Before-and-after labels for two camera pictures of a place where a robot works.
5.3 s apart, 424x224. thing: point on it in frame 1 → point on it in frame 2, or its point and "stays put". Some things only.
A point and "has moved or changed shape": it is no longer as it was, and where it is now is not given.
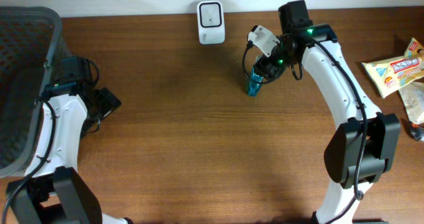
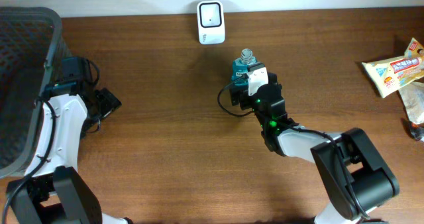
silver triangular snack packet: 417,130 stays put
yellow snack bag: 390,74 stays put
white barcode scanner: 211,22 stays put
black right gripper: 264,66 → 241,91
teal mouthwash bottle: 255,83 has moved or changed shape
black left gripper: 106,101 stays put
